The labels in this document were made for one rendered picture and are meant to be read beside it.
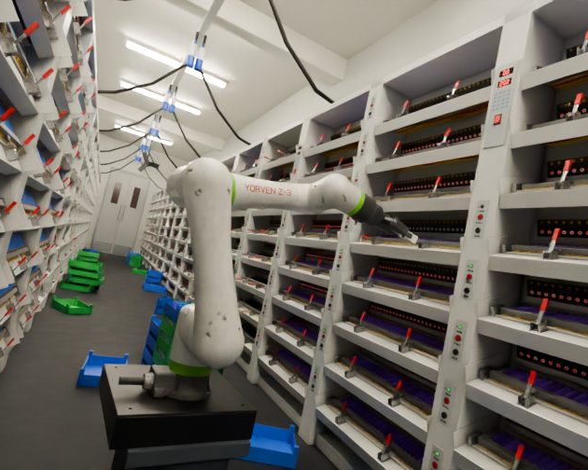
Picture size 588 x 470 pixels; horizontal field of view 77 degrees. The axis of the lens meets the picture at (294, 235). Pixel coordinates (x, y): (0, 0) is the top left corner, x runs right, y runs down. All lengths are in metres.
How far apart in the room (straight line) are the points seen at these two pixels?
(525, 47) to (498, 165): 0.39
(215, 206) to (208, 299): 0.22
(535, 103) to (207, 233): 1.11
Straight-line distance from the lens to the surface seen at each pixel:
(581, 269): 1.14
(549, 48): 1.60
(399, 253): 1.50
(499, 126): 1.38
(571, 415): 1.18
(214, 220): 0.90
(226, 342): 0.94
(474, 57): 1.75
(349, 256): 1.75
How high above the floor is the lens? 0.79
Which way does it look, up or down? 4 degrees up
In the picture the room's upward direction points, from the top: 12 degrees clockwise
